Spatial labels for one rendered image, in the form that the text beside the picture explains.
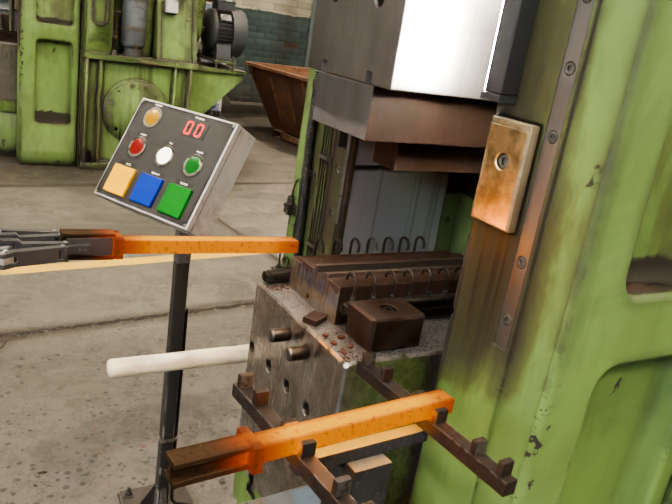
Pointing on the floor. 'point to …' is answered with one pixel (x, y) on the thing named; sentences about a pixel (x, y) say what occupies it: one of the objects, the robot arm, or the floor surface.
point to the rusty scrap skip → (282, 96)
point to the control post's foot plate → (152, 495)
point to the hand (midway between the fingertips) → (88, 244)
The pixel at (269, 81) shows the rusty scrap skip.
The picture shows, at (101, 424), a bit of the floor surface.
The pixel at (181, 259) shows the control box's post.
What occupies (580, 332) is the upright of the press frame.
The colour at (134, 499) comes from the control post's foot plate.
